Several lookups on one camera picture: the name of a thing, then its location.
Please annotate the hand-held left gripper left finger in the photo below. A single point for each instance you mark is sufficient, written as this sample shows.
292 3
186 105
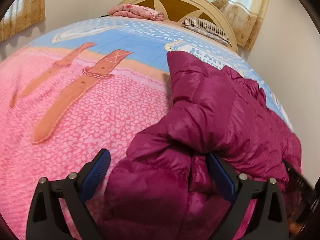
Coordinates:
96 172

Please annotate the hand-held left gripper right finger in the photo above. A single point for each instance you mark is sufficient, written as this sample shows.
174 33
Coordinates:
220 175

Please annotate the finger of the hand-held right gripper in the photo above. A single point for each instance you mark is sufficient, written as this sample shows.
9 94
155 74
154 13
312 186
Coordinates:
297 177

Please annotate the magenta puffer jacket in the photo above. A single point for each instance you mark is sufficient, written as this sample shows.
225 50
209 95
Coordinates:
212 105

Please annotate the pink and blue printed blanket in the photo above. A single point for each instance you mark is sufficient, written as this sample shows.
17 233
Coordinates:
125 105

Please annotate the striped grey pillow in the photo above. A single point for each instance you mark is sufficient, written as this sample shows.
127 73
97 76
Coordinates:
207 27

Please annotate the pink floral folded cloth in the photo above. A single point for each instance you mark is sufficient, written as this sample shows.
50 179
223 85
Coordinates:
135 11

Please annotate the beige patterned curtain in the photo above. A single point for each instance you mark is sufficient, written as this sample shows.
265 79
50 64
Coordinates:
237 5
25 10

